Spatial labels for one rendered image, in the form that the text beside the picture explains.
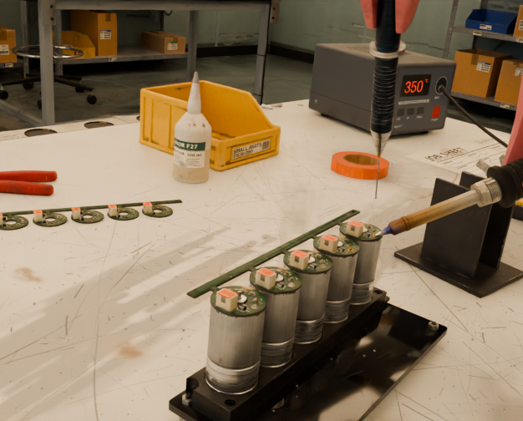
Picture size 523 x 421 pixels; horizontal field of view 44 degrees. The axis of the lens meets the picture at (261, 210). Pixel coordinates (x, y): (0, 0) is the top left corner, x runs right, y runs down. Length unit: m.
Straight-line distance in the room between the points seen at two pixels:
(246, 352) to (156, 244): 0.21
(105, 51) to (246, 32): 1.88
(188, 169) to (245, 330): 0.33
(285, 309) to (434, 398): 0.10
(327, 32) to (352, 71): 5.35
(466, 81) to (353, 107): 4.10
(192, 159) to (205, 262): 0.16
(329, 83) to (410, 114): 0.12
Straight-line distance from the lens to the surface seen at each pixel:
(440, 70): 0.86
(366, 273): 0.37
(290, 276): 0.31
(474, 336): 0.42
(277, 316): 0.30
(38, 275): 0.44
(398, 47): 0.30
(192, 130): 0.58
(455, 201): 0.38
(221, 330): 0.28
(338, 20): 6.11
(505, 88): 4.81
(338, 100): 0.87
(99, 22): 4.93
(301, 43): 6.40
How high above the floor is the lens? 0.96
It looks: 22 degrees down
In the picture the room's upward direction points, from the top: 6 degrees clockwise
